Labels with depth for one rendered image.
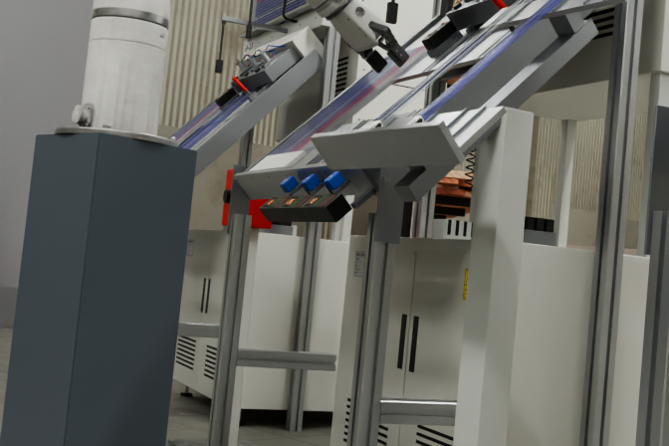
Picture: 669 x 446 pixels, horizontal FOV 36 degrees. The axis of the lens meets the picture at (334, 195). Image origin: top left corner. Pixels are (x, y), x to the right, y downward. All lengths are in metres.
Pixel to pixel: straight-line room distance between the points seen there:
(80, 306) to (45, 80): 4.54
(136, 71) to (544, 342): 0.93
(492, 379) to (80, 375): 0.63
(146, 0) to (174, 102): 4.95
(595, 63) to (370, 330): 0.90
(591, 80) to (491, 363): 0.91
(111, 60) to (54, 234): 0.27
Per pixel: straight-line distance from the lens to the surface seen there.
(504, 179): 1.63
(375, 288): 1.75
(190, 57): 6.64
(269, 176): 2.21
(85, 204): 1.51
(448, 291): 2.11
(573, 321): 2.04
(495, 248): 1.62
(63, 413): 1.52
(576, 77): 2.40
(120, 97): 1.57
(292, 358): 2.51
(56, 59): 6.04
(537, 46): 2.00
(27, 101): 5.93
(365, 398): 1.77
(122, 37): 1.59
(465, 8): 2.28
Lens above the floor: 0.55
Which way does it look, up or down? 4 degrees up
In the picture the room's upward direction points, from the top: 6 degrees clockwise
